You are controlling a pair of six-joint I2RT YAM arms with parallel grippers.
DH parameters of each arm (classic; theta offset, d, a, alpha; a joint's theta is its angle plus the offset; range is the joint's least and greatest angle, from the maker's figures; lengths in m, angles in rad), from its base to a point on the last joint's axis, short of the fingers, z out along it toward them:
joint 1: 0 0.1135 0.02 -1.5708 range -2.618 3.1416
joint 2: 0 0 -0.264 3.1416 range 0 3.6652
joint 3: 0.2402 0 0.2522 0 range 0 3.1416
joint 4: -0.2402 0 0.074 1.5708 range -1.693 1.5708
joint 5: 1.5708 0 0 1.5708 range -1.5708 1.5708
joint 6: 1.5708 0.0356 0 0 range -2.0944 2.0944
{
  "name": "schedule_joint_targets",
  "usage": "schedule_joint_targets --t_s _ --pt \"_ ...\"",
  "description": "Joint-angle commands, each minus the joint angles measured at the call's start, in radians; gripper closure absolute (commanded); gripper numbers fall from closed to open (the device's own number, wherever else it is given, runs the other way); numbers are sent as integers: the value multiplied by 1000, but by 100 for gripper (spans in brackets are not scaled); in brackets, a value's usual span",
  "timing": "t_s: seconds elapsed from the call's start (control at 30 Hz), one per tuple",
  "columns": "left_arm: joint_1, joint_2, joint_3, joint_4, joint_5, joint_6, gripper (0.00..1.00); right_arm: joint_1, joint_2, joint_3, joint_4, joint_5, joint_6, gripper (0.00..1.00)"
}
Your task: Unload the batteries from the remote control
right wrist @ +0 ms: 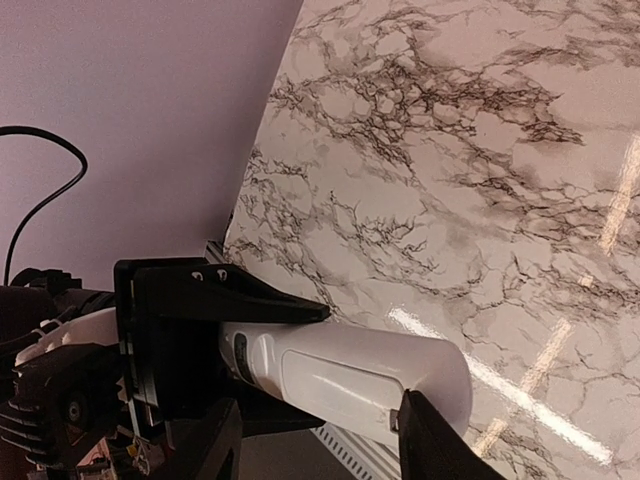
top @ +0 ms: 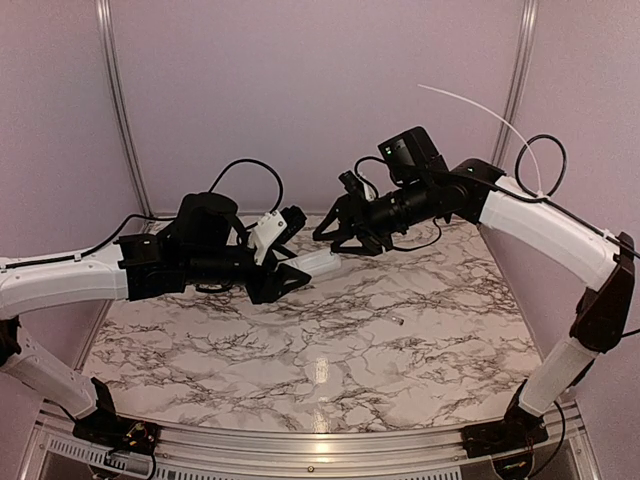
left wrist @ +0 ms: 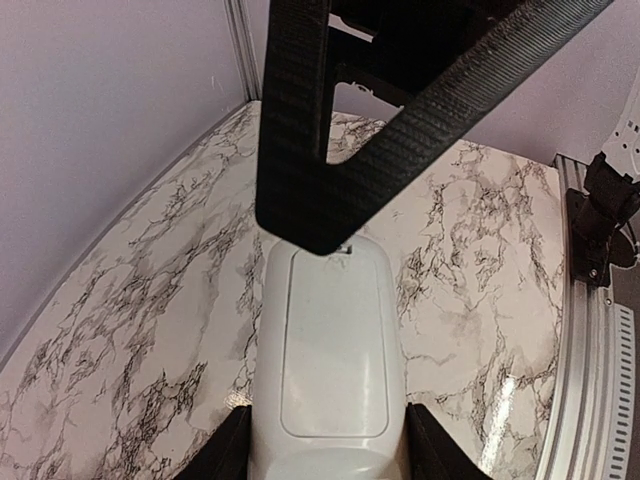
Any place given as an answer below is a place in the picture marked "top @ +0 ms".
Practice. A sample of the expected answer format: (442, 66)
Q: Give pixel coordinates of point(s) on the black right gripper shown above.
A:
(351, 217)

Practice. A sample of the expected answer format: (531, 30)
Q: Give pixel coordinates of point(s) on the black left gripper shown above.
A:
(273, 289)

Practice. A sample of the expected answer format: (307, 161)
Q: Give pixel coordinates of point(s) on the white remote control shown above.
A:
(316, 263)

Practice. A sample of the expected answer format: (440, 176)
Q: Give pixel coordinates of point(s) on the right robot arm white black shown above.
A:
(484, 195)

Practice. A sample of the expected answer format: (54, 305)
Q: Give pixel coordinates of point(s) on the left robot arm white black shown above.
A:
(205, 244)

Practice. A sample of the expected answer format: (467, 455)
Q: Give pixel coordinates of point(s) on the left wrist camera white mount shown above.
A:
(275, 228)

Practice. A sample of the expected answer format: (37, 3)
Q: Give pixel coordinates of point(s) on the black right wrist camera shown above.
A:
(411, 156)

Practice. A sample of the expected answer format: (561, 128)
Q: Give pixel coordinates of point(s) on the aluminium front rail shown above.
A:
(188, 452)

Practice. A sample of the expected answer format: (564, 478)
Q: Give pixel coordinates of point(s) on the aluminium frame post left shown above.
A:
(108, 42)

